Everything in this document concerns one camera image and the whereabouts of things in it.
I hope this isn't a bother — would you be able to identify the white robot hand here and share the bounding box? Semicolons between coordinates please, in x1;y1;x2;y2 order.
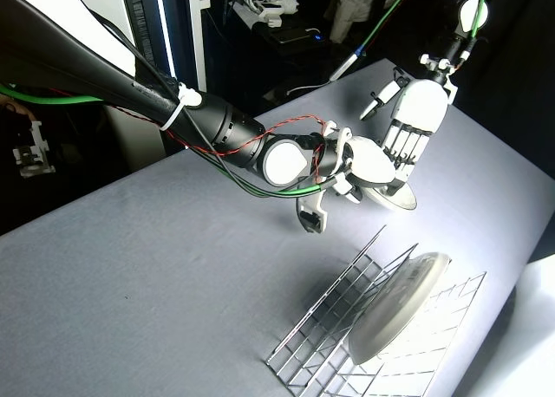
343;136;399;192
359;67;459;194

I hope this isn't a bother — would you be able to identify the white plate with dark rim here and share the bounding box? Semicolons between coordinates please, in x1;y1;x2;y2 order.
362;182;419;212
346;251;452;366

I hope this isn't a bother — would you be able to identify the spare white robot hand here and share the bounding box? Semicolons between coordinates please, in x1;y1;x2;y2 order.
233;0;301;29

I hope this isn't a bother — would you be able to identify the pale crumpled fabric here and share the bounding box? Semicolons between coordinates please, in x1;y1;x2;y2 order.
328;0;376;45

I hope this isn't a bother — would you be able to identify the black device with blue light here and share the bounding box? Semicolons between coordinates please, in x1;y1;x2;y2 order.
269;26;325;46

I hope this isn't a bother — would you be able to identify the grey table cloth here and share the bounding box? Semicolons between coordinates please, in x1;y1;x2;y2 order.
0;58;555;397

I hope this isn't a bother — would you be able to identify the white cabinet with vent strip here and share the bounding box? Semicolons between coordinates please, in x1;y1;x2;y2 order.
64;0;212;172

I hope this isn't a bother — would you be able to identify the white cable adapter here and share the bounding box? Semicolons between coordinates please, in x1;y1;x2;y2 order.
328;52;363;82

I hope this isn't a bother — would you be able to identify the thin white cable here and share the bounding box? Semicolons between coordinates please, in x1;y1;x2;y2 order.
287;81;333;98

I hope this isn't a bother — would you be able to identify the green cable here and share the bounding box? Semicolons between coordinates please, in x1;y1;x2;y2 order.
357;0;420;54

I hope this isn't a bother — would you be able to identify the white wire dish rack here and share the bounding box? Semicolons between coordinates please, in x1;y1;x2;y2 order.
264;225;487;397

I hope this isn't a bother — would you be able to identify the white printed bracket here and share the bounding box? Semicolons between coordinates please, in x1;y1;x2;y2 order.
11;119;56;178

